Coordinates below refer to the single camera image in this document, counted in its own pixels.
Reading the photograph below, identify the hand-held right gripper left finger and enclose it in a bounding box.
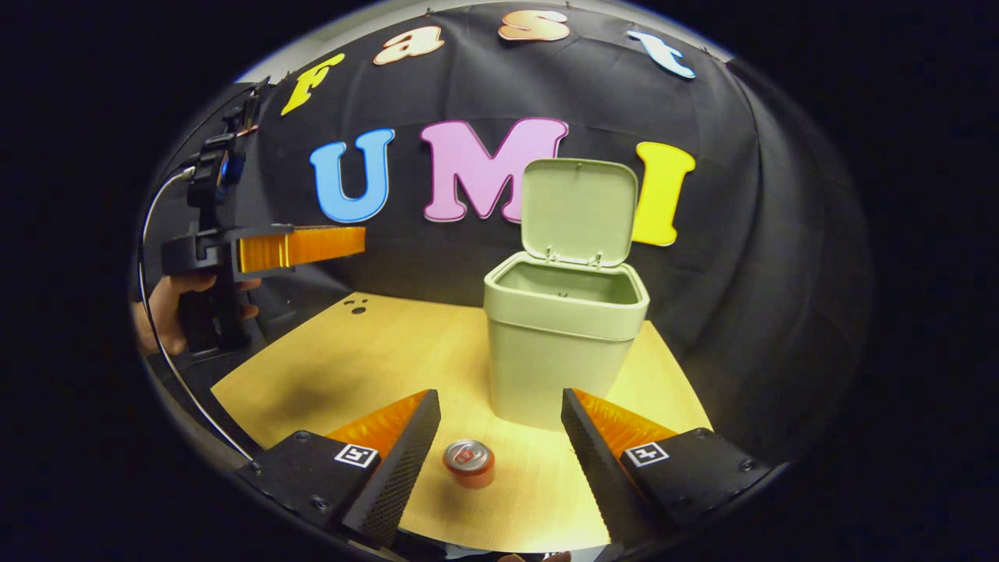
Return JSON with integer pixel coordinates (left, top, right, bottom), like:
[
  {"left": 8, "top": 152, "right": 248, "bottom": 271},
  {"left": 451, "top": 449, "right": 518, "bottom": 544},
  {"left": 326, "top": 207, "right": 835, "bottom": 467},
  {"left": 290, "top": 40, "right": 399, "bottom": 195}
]
[{"left": 238, "top": 389, "right": 442, "bottom": 550}]

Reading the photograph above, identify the thin white cable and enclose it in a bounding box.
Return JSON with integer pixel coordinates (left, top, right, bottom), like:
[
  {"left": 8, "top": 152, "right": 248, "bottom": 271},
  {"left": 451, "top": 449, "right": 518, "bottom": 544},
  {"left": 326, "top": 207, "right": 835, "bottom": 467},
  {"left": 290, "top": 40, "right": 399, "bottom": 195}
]
[{"left": 138, "top": 167, "right": 254, "bottom": 463}]

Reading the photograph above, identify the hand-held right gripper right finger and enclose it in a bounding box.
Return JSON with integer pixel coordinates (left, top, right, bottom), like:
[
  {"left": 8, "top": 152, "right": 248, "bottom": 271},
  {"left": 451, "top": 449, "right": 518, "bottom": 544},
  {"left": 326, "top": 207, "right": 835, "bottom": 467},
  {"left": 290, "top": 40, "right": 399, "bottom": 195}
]
[{"left": 560, "top": 388, "right": 773, "bottom": 551}]

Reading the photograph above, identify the wooden desktop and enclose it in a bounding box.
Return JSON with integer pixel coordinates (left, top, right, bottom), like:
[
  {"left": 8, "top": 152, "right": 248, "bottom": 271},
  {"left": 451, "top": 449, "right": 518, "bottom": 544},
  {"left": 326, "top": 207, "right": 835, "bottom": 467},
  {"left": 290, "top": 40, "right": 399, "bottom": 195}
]
[{"left": 211, "top": 293, "right": 713, "bottom": 553}]

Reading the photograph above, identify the red pop can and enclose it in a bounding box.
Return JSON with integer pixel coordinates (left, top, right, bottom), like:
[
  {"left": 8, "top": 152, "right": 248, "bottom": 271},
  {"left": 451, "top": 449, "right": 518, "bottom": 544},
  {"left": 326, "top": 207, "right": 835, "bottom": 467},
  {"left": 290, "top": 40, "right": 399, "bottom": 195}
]
[{"left": 443, "top": 439, "right": 496, "bottom": 489}]

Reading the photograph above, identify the black backdrop cloth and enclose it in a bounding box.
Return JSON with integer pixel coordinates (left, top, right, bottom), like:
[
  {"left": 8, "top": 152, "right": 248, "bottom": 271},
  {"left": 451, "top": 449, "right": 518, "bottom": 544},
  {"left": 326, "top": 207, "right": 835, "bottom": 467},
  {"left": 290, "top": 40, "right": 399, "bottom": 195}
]
[{"left": 133, "top": 0, "right": 871, "bottom": 469}]

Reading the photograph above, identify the pale green desktop garbage bin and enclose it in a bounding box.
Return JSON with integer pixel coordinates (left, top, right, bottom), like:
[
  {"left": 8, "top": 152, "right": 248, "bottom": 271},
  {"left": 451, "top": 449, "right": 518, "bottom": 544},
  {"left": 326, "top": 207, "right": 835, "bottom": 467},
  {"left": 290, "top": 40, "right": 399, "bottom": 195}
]
[{"left": 482, "top": 158, "right": 650, "bottom": 432}]

